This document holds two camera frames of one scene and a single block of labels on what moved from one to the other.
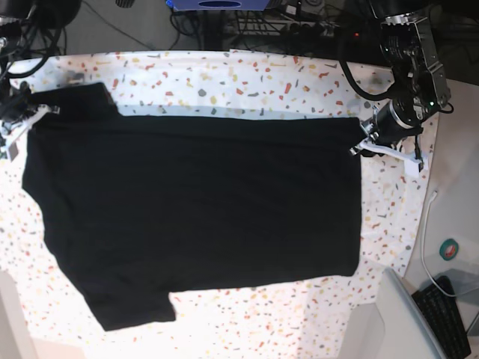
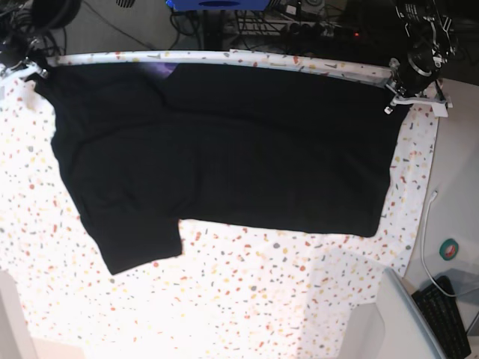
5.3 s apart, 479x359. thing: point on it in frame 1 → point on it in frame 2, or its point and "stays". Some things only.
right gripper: x=399 y=119 → x=419 y=68
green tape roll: x=448 y=249 stays
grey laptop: x=409 y=332 stays
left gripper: x=18 y=105 → x=14 y=51
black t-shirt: x=138 y=207 stays
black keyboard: x=441 y=314 stays
